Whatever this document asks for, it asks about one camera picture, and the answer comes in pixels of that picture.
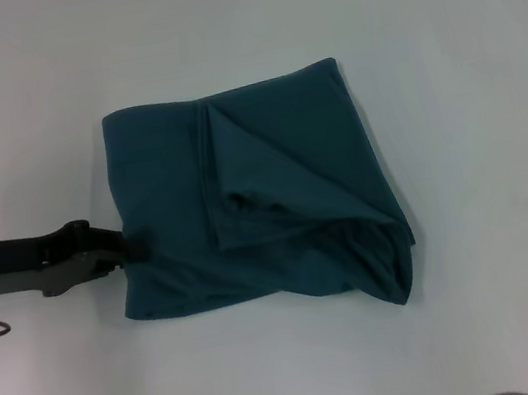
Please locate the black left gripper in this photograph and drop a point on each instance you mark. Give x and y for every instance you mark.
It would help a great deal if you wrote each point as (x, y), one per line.
(26, 262)

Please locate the teal t-shirt with FREE print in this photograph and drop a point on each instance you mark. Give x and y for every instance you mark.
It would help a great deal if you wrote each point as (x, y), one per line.
(252, 184)

